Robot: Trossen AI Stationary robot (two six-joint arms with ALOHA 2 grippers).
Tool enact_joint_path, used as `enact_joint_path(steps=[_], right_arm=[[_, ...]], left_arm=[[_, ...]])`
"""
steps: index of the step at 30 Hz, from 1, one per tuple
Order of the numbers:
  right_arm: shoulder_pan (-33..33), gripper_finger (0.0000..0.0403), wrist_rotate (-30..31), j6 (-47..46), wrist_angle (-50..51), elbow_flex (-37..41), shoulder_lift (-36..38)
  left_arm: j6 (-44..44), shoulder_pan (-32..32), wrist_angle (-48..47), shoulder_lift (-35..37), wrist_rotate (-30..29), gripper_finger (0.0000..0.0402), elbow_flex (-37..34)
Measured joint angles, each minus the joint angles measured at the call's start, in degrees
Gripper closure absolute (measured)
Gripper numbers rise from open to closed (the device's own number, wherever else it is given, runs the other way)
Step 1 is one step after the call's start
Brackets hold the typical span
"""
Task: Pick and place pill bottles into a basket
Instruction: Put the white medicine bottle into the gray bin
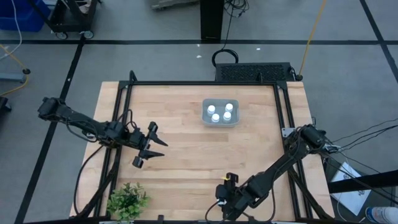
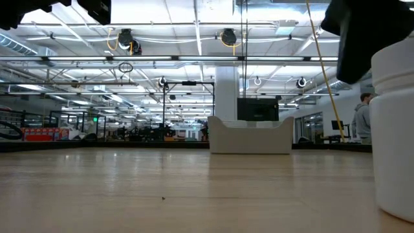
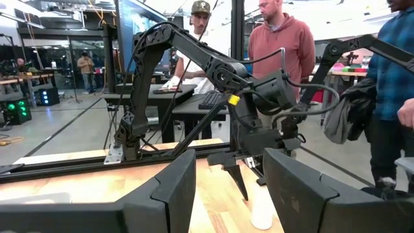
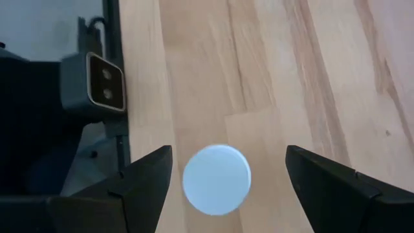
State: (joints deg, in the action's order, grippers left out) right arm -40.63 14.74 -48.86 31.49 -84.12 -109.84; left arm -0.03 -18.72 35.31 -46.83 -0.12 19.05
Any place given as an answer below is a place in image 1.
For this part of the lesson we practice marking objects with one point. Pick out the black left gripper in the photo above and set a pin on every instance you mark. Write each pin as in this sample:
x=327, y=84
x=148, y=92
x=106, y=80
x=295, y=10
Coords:
x=141, y=141

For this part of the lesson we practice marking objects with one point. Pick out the yellow tape marker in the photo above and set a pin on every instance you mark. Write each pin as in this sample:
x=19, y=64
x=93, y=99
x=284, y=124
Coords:
x=225, y=178

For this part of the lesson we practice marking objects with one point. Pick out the black aluminium table frame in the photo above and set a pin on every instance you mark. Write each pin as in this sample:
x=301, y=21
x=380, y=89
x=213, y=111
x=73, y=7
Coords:
x=202, y=83

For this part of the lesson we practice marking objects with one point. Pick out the black wheeled cart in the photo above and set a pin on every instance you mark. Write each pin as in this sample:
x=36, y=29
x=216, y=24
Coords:
x=73, y=17

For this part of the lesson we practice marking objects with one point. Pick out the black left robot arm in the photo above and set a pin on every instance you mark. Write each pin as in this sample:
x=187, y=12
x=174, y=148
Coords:
x=84, y=123

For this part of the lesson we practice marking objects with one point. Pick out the black floor beam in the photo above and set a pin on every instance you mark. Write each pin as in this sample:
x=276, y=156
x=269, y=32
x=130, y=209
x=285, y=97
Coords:
x=363, y=180

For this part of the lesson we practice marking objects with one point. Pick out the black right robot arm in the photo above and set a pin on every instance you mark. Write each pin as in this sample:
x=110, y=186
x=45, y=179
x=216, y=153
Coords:
x=280, y=165

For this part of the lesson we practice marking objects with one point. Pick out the small green artificial plant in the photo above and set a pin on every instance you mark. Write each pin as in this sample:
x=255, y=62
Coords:
x=127, y=202

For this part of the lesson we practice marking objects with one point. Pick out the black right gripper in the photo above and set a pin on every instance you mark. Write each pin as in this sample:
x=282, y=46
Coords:
x=228, y=194

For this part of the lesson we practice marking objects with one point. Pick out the grey equipment base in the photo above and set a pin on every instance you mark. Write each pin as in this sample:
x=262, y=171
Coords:
x=174, y=3

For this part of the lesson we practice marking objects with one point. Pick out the clear plastic bottle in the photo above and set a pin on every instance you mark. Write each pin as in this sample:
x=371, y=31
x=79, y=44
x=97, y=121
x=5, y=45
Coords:
x=382, y=215

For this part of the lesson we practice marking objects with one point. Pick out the black computer box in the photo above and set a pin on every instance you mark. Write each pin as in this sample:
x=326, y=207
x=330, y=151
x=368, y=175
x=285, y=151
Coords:
x=252, y=72

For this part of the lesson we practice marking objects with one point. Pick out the large blue bin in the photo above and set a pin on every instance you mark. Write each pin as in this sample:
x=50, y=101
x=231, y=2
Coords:
x=21, y=14

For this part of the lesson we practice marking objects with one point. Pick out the silver mounting plate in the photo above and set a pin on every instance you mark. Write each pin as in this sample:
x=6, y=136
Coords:
x=286, y=132

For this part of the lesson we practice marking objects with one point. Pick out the white paper sheet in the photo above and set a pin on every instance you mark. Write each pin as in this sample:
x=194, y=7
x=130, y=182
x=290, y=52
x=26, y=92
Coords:
x=351, y=191

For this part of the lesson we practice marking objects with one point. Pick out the white plastic pill bottle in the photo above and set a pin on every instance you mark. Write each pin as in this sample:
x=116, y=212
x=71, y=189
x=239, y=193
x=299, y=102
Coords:
x=211, y=109
x=229, y=107
x=227, y=116
x=215, y=118

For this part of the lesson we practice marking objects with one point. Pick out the black upright post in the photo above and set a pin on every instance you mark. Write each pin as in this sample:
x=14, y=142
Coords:
x=211, y=19

